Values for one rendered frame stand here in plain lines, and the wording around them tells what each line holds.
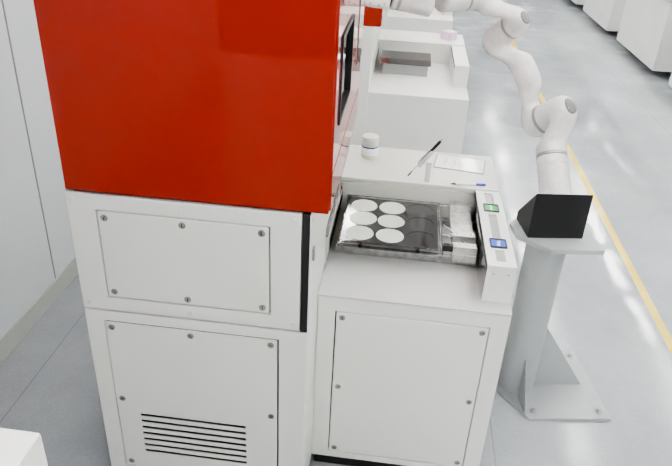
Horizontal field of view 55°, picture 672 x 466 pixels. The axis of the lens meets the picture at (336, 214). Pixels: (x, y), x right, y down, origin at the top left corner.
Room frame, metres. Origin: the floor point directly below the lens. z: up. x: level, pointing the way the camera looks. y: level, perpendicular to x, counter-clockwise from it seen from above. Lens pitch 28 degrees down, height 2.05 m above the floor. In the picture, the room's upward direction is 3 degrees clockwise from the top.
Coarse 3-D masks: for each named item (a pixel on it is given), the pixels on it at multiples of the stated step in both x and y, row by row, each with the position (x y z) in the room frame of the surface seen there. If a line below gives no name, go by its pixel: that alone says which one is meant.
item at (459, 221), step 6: (450, 216) 2.21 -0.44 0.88; (456, 216) 2.21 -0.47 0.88; (462, 216) 2.21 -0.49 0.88; (468, 216) 2.21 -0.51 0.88; (450, 222) 2.16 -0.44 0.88; (456, 222) 2.16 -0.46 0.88; (462, 222) 2.16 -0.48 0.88; (468, 222) 2.16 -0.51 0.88; (450, 228) 2.13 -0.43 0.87; (456, 228) 2.11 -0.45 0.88; (462, 228) 2.11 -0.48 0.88; (468, 228) 2.12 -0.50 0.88; (456, 258) 1.92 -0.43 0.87; (462, 258) 1.92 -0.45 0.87; (468, 258) 1.92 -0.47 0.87; (474, 258) 1.91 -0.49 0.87
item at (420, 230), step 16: (352, 208) 2.19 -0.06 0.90; (416, 208) 2.22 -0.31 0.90; (432, 208) 2.23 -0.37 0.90; (352, 224) 2.07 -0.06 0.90; (368, 224) 2.07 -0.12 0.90; (416, 224) 2.09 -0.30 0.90; (432, 224) 2.10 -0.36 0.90; (352, 240) 1.95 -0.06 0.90; (368, 240) 1.96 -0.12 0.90; (416, 240) 1.98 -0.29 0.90; (432, 240) 1.98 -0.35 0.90
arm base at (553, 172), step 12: (540, 156) 2.36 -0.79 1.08; (552, 156) 2.33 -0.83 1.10; (564, 156) 2.34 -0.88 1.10; (540, 168) 2.33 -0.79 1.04; (552, 168) 2.30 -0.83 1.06; (564, 168) 2.30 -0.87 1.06; (540, 180) 2.31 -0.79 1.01; (552, 180) 2.27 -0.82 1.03; (564, 180) 2.27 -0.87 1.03; (540, 192) 2.28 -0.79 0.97; (552, 192) 2.24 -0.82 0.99; (564, 192) 2.23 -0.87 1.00
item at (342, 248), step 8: (336, 248) 2.00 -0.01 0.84; (344, 248) 1.99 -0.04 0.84; (352, 248) 1.99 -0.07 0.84; (360, 248) 1.99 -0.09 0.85; (368, 248) 1.99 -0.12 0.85; (376, 248) 1.99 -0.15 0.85; (384, 248) 1.99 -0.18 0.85; (384, 256) 1.98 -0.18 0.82; (392, 256) 1.98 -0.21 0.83; (400, 256) 1.97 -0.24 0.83; (408, 256) 1.97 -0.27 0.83; (416, 256) 1.97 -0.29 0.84; (424, 256) 1.97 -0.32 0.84; (432, 256) 1.96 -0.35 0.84; (440, 256) 1.96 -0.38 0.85; (448, 256) 1.96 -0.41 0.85; (456, 264) 1.95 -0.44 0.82; (464, 264) 1.95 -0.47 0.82; (472, 264) 1.95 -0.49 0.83
